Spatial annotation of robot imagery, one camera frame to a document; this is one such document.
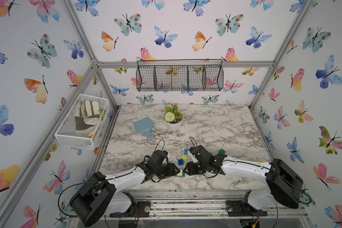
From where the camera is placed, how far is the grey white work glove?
0.72 meters

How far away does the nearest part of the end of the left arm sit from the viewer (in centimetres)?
65

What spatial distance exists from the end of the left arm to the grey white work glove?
29 cm
